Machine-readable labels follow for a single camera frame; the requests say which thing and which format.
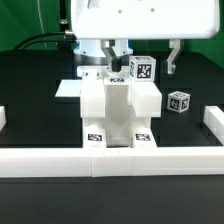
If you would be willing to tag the white tag sheet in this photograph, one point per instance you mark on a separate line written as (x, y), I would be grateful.
(69, 88)

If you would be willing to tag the white chair back frame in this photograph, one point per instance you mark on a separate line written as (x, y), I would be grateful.
(104, 93)

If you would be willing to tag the white obstacle fence bar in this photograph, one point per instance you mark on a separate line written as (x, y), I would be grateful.
(75, 162)

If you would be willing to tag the white chair seat part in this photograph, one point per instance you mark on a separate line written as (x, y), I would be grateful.
(118, 131)

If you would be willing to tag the white side block left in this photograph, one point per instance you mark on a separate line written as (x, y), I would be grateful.
(2, 117)

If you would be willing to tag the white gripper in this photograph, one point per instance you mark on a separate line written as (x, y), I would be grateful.
(145, 19)

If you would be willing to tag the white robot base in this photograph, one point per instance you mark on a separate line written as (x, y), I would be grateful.
(90, 51)

